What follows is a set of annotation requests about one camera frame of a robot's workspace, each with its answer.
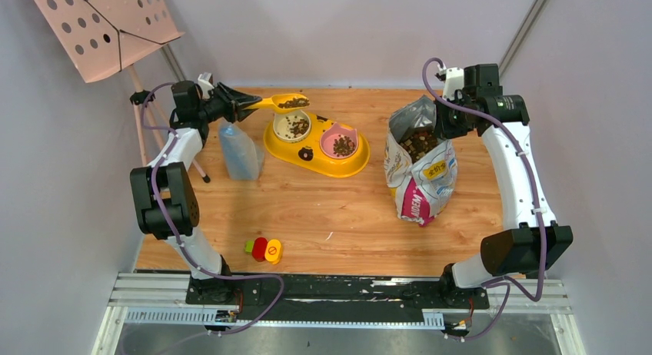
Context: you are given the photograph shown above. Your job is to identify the yellow plastic scoop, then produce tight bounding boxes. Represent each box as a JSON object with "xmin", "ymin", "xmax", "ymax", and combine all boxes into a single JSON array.
[{"xmin": 248, "ymin": 93, "xmax": 310, "ymax": 114}]

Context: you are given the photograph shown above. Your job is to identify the pet food bag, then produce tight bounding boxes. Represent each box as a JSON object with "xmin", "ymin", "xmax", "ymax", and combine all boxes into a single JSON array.
[{"xmin": 384, "ymin": 95, "xmax": 458, "ymax": 227}]

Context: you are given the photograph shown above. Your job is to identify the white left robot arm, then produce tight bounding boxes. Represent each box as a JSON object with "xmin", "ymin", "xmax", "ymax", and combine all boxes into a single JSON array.
[{"xmin": 129, "ymin": 80, "xmax": 262, "ymax": 304}]

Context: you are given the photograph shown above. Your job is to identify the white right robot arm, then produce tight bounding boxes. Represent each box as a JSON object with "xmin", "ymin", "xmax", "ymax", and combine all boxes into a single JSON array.
[{"xmin": 422, "ymin": 58, "xmax": 574, "ymax": 307}]

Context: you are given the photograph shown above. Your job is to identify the yellow double pet bowl tray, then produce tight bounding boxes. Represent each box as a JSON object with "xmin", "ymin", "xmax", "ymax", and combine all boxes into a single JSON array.
[{"xmin": 263, "ymin": 111, "xmax": 371, "ymax": 178}]

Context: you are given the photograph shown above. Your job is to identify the translucent blue plastic container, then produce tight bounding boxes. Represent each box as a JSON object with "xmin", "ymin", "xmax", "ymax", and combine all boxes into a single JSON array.
[{"xmin": 218, "ymin": 121, "xmax": 264, "ymax": 181}]

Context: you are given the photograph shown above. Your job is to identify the cream cat-ear bowl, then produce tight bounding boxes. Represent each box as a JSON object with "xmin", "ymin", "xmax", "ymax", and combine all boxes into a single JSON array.
[{"xmin": 272, "ymin": 110, "xmax": 311, "ymax": 143}]

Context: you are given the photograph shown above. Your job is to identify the brown kibble in cream bowl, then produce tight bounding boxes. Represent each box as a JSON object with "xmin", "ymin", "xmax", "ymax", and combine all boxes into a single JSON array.
[{"xmin": 279, "ymin": 116, "xmax": 311, "ymax": 140}]

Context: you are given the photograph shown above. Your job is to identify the pink cat-ear bowl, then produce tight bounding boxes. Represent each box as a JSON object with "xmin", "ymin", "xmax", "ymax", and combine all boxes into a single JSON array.
[{"xmin": 320, "ymin": 123, "xmax": 358, "ymax": 160}]

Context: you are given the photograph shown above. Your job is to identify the brown kibble in pink bowl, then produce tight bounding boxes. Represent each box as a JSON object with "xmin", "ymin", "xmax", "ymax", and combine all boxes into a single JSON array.
[{"xmin": 332, "ymin": 135, "xmax": 357, "ymax": 158}]

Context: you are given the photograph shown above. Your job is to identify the pink perforated music stand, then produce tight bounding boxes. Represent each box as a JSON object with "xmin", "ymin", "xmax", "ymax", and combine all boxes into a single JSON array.
[{"xmin": 24, "ymin": 0, "xmax": 212, "ymax": 184}]

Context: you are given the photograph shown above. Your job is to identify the red yellow green toy block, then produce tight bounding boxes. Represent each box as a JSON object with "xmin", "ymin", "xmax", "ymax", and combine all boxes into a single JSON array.
[{"xmin": 244, "ymin": 237, "xmax": 284, "ymax": 264}]

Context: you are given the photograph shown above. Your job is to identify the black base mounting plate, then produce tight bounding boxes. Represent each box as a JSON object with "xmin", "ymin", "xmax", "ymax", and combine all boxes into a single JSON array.
[{"xmin": 185, "ymin": 274, "xmax": 490, "ymax": 323}]

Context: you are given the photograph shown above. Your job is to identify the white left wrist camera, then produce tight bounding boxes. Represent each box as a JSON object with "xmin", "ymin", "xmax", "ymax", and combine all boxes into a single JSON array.
[{"xmin": 197, "ymin": 72, "xmax": 215, "ymax": 100}]

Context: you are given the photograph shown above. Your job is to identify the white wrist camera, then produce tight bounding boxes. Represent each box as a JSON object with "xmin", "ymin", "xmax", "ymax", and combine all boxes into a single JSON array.
[
  {"xmin": 436, "ymin": 66, "xmax": 464, "ymax": 101},
  {"xmin": 197, "ymin": 72, "xmax": 215, "ymax": 100}
]

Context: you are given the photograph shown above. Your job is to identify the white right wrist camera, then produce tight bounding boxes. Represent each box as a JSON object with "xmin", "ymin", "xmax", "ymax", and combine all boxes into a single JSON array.
[{"xmin": 436, "ymin": 66, "xmax": 464, "ymax": 101}]

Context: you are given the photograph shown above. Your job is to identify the aluminium frame rail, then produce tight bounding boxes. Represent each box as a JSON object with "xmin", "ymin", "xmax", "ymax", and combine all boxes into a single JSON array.
[{"xmin": 92, "ymin": 271, "xmax": 585, "ymax": 354}]

